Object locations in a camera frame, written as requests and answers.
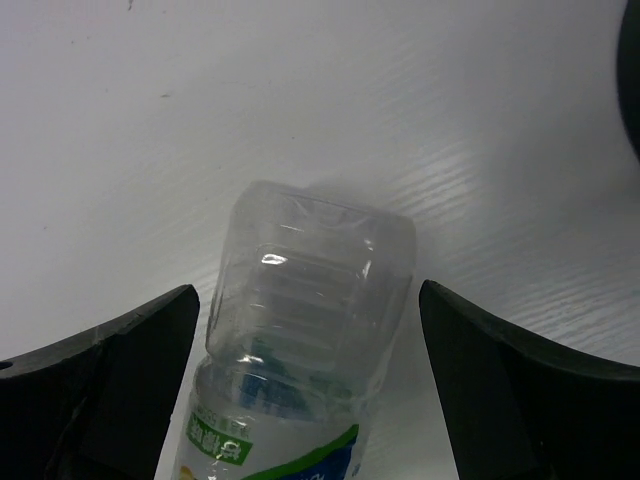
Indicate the clear bottle green blue label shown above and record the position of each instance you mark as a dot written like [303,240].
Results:
[308,301]

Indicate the black round bin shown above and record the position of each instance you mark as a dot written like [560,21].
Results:
[628,72]

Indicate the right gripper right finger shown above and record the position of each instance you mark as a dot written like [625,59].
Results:
[520,406]

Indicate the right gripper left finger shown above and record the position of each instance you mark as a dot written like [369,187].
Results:
[98,404]

